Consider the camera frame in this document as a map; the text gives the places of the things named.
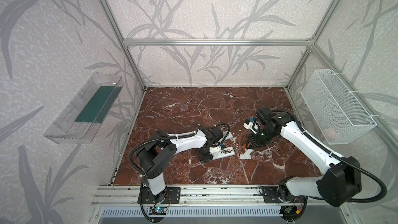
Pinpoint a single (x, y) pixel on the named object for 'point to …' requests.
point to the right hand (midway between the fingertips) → (248, 141)
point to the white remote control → (225, 152)
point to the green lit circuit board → (157, 211)
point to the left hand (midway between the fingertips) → (206, 152)
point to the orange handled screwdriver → (244, 146)
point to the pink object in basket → (329, 132)
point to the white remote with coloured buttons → (247, 155)
